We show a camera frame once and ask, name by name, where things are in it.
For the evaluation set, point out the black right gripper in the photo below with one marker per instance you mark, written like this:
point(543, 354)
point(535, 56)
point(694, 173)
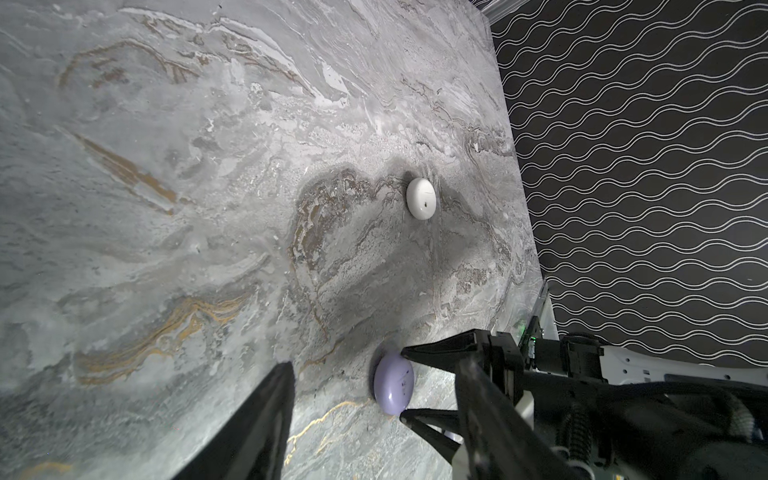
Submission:
point(498, 355)

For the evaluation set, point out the purple earbud charging case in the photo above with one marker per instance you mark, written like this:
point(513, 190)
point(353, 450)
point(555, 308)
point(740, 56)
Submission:
point(393, 383)

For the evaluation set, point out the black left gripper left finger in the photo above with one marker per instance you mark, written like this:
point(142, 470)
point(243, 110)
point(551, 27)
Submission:
point(253, 442)

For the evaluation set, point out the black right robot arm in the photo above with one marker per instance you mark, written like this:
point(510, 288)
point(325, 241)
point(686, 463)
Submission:
point(579, 408)

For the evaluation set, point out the white earbud charging case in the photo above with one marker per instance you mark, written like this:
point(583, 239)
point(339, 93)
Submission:
point(421, 199)

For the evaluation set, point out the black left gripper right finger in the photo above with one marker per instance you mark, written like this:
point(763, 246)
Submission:
point(499, 443)

